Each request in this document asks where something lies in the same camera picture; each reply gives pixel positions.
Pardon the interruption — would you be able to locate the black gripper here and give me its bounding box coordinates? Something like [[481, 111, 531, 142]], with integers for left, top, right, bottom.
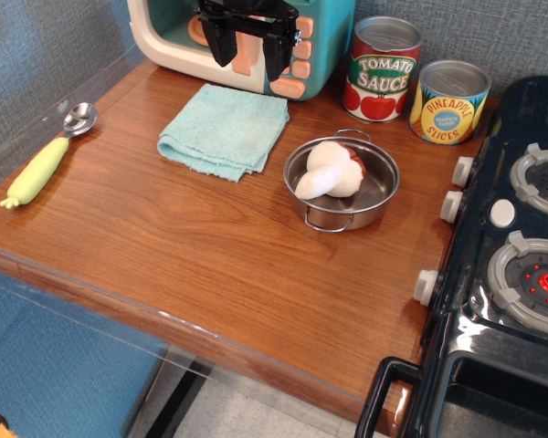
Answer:
[[198, 1, 301, 82]]

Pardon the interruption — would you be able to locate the white plush mushroom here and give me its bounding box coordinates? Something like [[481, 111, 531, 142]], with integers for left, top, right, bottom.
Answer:
[[295, 141, 366, 200]]

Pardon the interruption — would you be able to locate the light blue folded towel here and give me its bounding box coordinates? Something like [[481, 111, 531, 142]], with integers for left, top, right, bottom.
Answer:
[[157, 84, 290, 183]]

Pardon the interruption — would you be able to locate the teal toy microwave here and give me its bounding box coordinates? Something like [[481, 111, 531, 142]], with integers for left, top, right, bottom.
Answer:
[[128, 1, 355, 101]]

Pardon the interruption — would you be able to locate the tomato sauce can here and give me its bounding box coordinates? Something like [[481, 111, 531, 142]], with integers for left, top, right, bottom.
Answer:
[[342, 16, 423, 122]]

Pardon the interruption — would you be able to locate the small steel pan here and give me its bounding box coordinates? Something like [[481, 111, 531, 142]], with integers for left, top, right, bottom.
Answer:
[[283, 130, 400, 233]]

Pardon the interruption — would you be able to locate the pineapple slices can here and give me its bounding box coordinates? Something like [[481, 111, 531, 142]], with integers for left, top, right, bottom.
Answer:
[[409, 59, 491, 145]]

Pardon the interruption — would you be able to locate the black toy stove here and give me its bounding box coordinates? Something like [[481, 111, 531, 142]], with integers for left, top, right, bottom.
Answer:
[[356, 76, 548, 437]]

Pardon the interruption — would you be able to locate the spoon with green handle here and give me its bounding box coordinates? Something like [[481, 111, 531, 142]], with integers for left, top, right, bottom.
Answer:
[[0, 102, 98, 209]]

